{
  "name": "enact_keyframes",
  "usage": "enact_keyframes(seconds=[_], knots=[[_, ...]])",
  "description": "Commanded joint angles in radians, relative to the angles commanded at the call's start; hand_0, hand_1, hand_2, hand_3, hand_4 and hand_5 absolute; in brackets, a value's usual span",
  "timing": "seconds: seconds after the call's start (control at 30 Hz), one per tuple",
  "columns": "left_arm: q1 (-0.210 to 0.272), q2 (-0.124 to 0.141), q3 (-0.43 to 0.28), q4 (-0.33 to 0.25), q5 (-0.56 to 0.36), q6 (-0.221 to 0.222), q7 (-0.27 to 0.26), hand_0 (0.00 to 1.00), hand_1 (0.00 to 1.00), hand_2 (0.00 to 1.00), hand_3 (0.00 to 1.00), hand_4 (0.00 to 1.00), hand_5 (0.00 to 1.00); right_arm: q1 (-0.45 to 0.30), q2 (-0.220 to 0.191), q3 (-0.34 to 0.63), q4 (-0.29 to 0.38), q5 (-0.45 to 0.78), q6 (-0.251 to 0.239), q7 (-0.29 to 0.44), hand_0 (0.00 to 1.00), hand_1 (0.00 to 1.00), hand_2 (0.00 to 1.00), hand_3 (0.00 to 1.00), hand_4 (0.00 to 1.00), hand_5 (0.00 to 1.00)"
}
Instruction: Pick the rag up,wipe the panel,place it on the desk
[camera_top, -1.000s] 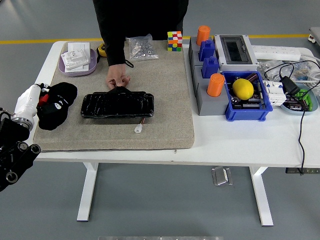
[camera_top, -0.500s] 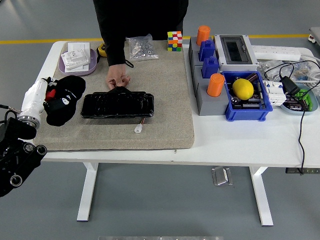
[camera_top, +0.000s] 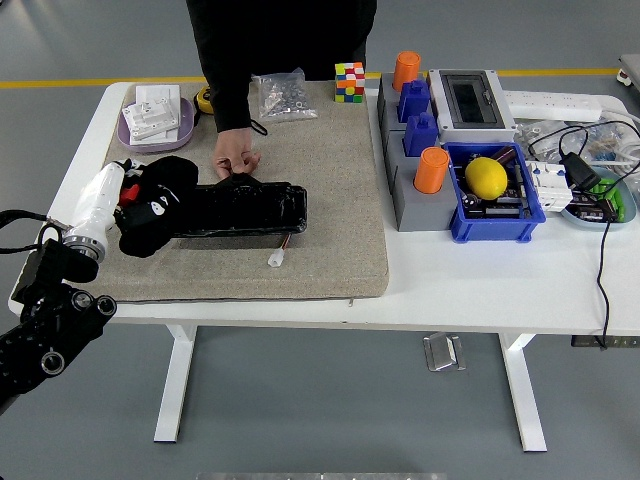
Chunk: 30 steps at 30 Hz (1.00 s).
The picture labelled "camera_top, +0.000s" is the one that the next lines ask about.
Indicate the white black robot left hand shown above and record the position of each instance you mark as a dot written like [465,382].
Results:
[97,200]

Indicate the large white switch plate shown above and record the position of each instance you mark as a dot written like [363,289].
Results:
[157,92]

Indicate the colourful puzzle cube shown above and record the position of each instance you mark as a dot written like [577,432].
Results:
[349,82]

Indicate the white cart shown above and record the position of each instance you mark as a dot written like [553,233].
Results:
[632,70]

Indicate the clear bag of blue parts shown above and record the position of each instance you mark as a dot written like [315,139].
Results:
[607,137]

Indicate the glossy black panel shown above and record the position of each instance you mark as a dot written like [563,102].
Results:
[250,210]

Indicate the white electrical distribution box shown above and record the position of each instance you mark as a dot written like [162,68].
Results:
[470,102]

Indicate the blue block with knob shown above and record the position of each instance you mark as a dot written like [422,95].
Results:
[420,135]
[412,100]

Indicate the yellow tape measure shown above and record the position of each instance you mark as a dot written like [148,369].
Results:
[204,100]

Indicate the small white switch plate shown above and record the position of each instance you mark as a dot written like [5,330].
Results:
[150,117]

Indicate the light blue dish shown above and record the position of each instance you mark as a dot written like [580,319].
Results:
[595,224]

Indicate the blue plastic bin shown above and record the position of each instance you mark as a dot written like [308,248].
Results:
[492,230]

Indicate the orange cylinder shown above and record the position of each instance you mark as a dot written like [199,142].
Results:
[430,170]
[406,67]

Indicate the dark circuit board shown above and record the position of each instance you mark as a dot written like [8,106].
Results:
[500,207]

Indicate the white terminal block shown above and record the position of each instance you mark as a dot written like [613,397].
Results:
[550,192]

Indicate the clear bag of small parts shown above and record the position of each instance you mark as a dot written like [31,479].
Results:
[530,135]

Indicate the white power strip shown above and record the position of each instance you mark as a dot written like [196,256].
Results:
[550,102]

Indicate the grey holder block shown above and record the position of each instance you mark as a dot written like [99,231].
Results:
[387,107]
[425,212]

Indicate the black rag with red patch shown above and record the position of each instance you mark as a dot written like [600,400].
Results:
[170,175]

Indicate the yellow lemon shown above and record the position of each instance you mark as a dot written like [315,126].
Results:
[485,177]

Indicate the grey-brown mat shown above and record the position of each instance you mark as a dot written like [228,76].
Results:
[325,200]

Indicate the green plastic part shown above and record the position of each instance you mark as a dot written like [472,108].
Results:
[617,205]

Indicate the white table leg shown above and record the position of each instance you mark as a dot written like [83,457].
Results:
[175,390]
[522,400]

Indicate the person's right forearm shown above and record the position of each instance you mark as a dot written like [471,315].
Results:
[230,100]

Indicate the dark relay module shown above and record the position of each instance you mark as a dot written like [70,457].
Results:
[590,212]

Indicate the purple oval dish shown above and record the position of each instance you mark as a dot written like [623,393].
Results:
[187,120]

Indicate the clear bag of screws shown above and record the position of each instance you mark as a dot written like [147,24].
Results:
[282,97]

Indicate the person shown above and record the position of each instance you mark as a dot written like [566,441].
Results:
[280,35]

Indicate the person's right hand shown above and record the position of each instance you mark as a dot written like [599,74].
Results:
[232,150]

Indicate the table control panel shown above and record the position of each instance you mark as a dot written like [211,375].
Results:
[625,342]

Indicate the brown cylinder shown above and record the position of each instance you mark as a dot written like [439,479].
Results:
[504,155]

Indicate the steel ball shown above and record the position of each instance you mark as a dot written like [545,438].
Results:
[470,201]

